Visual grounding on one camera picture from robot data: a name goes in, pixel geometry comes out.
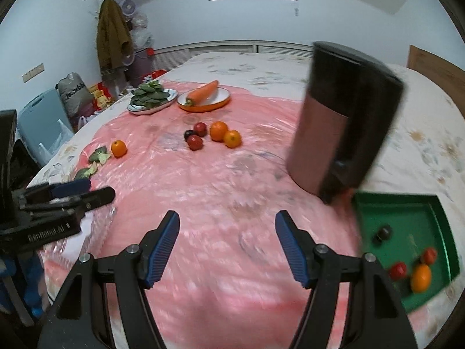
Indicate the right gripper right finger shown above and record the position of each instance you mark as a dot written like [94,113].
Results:
[375,316]

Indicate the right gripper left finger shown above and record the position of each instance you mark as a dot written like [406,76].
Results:
[80,318]

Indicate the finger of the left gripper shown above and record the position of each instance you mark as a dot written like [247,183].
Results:
[47,192]
[88,201]

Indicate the large orange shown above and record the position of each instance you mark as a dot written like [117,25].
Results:
[218,130]
[421,278]

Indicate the lone orange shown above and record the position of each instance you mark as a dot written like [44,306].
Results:
[118,149]

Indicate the dark plum back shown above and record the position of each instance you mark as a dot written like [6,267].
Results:
[188,133]

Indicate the red apple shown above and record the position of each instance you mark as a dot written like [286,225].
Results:
[194,142]
[200,129]
[429,256]
[398,271]

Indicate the small orange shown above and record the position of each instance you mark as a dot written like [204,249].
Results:
[232,139]

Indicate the bok choy leaf lower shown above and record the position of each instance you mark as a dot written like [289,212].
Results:
[87,172]

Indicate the bok choy leaf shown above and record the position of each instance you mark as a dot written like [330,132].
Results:
[101,155]
[87,172]

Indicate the clear glass square dish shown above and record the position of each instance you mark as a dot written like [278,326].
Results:
[95,227]

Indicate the bok choy leaf upper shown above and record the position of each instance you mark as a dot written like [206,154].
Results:
[101,155]

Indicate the light blue suitcase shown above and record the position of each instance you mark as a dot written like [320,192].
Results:
[44,127]

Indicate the green metal tray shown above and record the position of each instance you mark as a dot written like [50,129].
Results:
[418,222]

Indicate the grey printed bag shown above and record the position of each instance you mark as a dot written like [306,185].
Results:
[76,98]

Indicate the grey plate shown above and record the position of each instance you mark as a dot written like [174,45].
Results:
[173,94]

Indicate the pile of green leaves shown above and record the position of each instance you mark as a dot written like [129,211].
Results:
[149,95]

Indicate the pink plastic sheet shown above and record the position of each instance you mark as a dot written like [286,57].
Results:
[227,283]

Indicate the purple bin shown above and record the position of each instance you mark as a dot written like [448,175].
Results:
[141,66]

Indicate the orange carrot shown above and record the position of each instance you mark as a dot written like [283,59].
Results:
[200,95]

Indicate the olive green hanging coat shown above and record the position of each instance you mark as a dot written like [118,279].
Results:
[113,39]

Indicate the floral bed quilt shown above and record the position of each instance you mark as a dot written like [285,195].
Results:
[422,154]

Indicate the orange rimmed white plate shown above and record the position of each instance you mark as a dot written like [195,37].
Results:
[217,100]

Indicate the small white fan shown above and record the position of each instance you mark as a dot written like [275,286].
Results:
[128,8]

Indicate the black copper electric kettle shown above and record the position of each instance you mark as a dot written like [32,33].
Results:
[350,103]

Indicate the wooden headboard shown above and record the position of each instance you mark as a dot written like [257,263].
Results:
[450,78]

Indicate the wall switch panel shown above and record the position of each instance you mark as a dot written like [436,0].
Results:
[33,72]

